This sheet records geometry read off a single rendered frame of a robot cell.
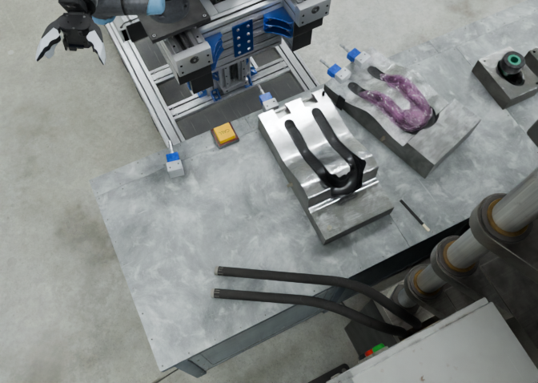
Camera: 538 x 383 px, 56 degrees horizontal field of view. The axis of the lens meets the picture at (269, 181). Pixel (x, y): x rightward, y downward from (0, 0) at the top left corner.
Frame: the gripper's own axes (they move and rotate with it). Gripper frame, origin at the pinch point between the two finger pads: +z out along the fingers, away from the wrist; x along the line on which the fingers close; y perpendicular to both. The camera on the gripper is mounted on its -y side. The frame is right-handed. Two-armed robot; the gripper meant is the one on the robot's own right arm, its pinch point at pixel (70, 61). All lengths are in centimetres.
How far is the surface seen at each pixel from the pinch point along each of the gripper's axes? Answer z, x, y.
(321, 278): 40, -67, 46
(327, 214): 18, -73, 50
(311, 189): 12, -66, 44
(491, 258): 46, -97, 4
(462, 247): 46, -85, -5
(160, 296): 41, -19, 63
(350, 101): -26, -85, 49
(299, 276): 39, -61, 48
